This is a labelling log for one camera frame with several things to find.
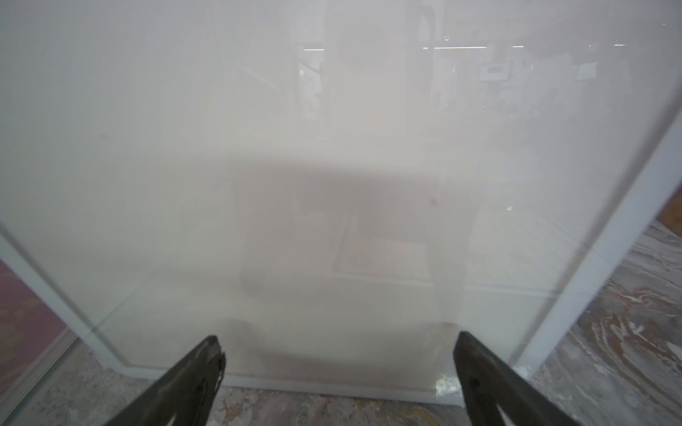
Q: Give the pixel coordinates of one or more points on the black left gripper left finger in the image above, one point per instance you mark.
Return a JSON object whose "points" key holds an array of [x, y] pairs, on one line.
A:
{"points": [[184, 395]]}

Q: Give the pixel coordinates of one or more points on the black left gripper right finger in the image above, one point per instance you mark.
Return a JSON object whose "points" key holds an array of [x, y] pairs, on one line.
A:
{"points": [[493, 391]]}

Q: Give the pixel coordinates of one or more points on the white acrylic menu rack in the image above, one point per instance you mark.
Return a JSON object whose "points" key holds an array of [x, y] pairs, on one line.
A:
{"points": [[334, 189]]}

